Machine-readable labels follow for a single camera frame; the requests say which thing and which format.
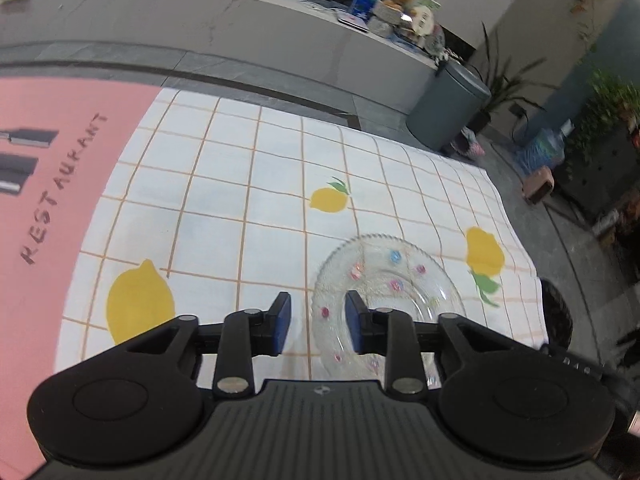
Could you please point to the black round object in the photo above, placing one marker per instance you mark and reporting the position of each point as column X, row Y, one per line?
column 557, row 312

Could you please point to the small clear glass plate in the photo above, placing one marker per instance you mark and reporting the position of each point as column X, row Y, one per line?
column 390, row 270

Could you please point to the white tablet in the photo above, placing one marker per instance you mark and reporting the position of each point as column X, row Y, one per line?
column 352, row 22

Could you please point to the potted long-leaf plant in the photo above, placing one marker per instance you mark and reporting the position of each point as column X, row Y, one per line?
column 505, row 85

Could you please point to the white round toy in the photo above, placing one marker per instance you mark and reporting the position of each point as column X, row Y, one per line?
column 422, row 20

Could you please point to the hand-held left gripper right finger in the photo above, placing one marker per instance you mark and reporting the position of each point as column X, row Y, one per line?
column 354, row 322

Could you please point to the grey trash can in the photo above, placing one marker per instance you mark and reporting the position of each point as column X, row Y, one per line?
column 447, row 105

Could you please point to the pink lemon print tablecloth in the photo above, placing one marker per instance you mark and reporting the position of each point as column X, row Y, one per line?
column 225, row 210

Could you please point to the blue water jug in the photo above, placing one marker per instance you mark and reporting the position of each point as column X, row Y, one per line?
column 542, row 150

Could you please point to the small brown heater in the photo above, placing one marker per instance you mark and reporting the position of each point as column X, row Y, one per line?
column 539, row 186

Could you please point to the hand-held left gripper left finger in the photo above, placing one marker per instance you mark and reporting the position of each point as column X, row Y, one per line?
column 282, row 322

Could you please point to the leafy green plant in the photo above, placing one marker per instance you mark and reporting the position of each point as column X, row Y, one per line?
column 607, row 125

